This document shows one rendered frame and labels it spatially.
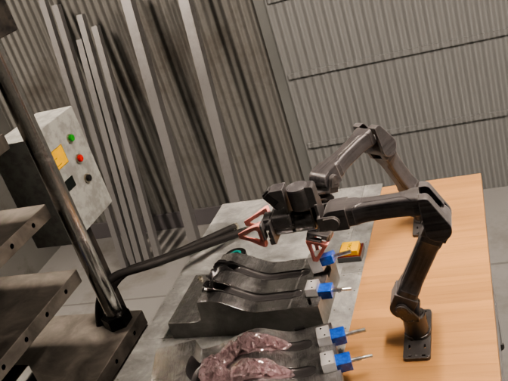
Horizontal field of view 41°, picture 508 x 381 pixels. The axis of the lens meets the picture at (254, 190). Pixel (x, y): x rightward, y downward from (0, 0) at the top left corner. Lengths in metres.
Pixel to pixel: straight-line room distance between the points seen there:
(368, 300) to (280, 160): 2.32
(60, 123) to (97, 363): 0.82
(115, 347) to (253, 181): 2.30
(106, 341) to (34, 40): 2.66
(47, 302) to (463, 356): 1.23
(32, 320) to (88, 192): 0.58
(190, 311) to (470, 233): 0.93
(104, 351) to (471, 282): 1.18
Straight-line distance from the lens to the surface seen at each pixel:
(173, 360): 1.92
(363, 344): 1.93
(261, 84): 4.11
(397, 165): 2.20
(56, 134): 2.41
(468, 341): 1.88
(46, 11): 4.27
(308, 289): 1.98
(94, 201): 2.53
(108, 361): 2.27
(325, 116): 4.05
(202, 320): 2.11
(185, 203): 4.13
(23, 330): 2.11
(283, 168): 4.31
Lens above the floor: 2.01
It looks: 24 degrees down
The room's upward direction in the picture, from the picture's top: 18 degrees counter-clockwise
